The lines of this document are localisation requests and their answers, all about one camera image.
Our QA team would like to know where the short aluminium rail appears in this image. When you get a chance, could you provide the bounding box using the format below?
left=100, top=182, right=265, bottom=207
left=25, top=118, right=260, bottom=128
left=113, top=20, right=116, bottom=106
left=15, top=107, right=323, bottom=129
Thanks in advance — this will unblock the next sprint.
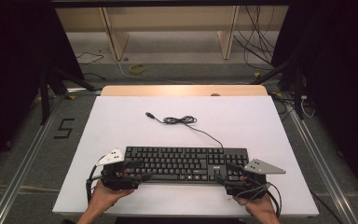
left=64, top=87, right=103, bottom=96

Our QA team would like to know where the wooden shelf unit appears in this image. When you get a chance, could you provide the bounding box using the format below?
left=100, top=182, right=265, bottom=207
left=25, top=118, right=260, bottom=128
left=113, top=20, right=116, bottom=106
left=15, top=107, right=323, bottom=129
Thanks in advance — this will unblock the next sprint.
left=55, top=5, right=290, bottom=62

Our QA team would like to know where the black keyboard cable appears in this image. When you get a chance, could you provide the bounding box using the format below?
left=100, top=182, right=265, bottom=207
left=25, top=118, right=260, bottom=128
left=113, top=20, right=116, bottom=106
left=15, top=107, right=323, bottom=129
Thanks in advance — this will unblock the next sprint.
left=145, top=111, right=225, bottom=149

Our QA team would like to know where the person's left hand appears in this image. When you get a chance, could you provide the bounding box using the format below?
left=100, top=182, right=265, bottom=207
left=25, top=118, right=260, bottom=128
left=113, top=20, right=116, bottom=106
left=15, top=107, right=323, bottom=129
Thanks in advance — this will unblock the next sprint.
left=88, top=180, right=135, bottom=215

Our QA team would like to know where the black metal stand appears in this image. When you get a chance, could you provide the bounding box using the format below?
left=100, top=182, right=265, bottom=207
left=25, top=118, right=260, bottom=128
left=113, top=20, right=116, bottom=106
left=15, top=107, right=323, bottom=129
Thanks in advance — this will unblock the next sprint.
left=249, top=55, right=308, bottom=121
left=37, top=65, right=100, bottom=126

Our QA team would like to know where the white floor cable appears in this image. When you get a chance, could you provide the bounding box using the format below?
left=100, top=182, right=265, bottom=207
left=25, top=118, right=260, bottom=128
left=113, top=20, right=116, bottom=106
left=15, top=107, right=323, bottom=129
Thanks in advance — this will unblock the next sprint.
left=115, top=58, right=198, bottom=86

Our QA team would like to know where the black curtain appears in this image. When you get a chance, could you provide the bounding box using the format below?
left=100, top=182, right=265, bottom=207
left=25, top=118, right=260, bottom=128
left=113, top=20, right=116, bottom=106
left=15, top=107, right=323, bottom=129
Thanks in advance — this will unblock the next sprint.
left=271, top=0, right=358, bottom=207
left=0, top=0, right=86, bottom=182

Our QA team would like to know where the thin black floor cable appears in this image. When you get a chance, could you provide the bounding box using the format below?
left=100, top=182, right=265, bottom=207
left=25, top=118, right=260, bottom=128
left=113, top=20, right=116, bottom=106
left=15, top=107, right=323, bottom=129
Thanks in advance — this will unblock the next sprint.
left=76, top=50, right=105, bottom=66

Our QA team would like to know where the tangle of floor cables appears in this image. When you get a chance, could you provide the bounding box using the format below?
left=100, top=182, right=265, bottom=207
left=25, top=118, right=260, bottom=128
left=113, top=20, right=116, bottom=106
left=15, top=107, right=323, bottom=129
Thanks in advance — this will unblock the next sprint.
left=268, top=91, right=316, bottom=121

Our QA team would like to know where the aluminium floor rail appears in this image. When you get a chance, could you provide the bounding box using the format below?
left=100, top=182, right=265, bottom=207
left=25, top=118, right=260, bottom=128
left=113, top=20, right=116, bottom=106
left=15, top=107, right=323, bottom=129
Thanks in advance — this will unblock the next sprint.
left=0, top=95, right=67, bottom=224
left=282, top=98, right=358, bottom=224

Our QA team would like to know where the yellow tape roll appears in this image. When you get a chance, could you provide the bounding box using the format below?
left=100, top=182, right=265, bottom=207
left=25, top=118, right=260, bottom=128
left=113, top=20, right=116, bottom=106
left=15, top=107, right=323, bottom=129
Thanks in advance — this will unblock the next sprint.
left=129, top=63, right=146, bottom=75

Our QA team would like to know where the black keyboard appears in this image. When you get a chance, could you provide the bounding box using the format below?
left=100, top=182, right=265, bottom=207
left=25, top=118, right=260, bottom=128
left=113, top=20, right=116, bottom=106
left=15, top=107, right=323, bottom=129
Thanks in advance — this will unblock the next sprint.
left=123, top=146, right=250, bottom=185

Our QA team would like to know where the white table board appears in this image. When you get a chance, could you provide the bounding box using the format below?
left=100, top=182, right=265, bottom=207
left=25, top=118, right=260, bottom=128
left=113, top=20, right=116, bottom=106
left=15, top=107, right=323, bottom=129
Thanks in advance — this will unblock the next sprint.
left=51, top=95, right=320, bottom=218

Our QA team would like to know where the wooden table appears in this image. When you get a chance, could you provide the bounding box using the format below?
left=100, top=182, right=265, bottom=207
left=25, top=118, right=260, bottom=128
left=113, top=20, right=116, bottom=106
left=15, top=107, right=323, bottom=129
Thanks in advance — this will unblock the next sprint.
left=101, top=84, right=269, bottom=97

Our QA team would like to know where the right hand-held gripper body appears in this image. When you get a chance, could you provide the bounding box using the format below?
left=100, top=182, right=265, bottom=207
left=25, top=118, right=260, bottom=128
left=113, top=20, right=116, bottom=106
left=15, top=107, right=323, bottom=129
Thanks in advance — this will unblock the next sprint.
left=225, top=158, right=287, bottom=199

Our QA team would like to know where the person's right hand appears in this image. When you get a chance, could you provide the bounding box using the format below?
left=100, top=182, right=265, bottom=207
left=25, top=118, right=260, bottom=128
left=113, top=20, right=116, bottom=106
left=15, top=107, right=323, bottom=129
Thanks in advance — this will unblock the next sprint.
left=232, top=193, right=278, bottom=219

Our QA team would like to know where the bundle of black cables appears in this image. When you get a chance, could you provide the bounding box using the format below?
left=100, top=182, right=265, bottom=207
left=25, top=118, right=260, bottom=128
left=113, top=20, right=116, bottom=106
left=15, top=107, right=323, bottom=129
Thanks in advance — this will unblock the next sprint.
left=232, top=5, right=277, bottom=72

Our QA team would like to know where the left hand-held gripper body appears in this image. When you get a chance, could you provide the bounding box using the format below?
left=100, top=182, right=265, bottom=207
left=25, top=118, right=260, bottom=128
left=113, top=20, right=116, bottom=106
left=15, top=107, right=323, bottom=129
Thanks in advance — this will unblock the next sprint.
left=96, top=148, right=144, bottom=191

